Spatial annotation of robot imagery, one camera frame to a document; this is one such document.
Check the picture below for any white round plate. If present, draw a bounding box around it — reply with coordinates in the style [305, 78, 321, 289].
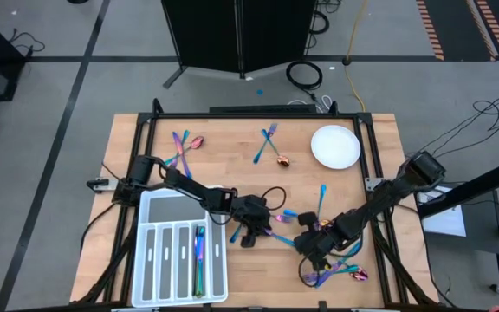
[310, 124, 362, 170]

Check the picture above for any white cutlery tray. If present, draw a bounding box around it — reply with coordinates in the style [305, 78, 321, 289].
[131, 186, 230, 309]

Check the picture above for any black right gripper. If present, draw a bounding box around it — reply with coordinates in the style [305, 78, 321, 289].
[294, 215, 358, 274]

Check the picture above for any black metal stand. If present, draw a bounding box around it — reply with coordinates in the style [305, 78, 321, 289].
[417, 71, 499, 296]

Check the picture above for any white paper sheet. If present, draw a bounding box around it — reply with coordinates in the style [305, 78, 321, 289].
[416, 184, 467, 238]

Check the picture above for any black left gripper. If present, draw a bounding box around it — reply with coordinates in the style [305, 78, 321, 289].
[230, 193, 279, 239]

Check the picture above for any yellow hanging cable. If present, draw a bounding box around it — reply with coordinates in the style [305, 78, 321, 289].
[343, 0, 370, 113]

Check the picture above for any white floor cable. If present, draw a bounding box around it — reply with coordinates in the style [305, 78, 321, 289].
[288, 94, 334, 114]

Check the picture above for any coiled black floor cable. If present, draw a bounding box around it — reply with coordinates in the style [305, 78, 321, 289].
[285, 59, 324, 91]

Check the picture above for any black folding screen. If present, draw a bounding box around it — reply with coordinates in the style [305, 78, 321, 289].
[160, 0, 319, 90]

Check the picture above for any black metal rig frame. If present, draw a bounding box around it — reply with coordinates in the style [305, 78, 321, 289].
[74, 97, 439, 309]

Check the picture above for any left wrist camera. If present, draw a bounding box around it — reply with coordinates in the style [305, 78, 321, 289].
[239, 232, 258, 250]

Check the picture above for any black bar at table edge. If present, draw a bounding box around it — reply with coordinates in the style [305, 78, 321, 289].
[209, 104, 319, 115]

